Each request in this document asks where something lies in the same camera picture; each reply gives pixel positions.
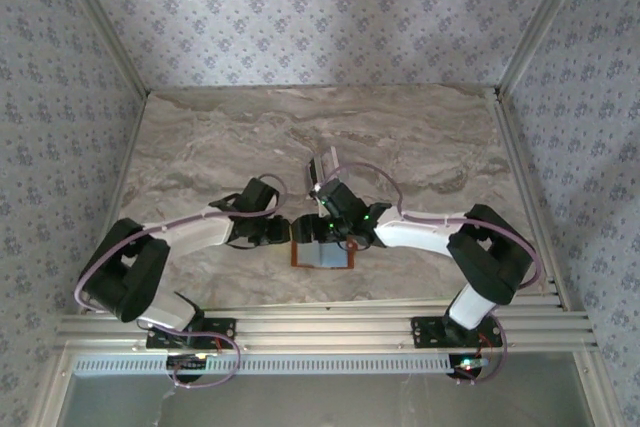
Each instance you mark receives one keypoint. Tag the brown leather card holder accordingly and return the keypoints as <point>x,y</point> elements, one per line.
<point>307,257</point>

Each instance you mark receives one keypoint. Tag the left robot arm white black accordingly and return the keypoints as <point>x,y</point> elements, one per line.
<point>190,237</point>

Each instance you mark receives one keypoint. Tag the dark credit card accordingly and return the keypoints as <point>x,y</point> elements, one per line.
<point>315,171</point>

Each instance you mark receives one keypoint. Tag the white credit card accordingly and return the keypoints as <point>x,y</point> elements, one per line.
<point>325,165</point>
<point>332,157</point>

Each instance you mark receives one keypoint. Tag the black controller board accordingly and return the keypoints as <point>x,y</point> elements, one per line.
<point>467,368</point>
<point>187,363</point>

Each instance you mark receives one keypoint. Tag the aluminium extrusion rail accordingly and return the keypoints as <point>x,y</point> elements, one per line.
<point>325,327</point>

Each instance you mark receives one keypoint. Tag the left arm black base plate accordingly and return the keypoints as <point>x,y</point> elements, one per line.
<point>227,327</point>

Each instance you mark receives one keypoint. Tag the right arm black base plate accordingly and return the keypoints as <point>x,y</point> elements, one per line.
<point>425,332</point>

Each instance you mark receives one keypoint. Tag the aluminium table side rail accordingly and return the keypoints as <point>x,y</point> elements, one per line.
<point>131,147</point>
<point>515,147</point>

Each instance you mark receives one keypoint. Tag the aluminium frame post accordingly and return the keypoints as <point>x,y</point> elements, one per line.
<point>106,22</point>
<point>544,22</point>

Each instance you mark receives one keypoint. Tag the aluminium frame leg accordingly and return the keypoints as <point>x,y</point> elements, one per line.
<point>597,389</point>
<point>50,389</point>

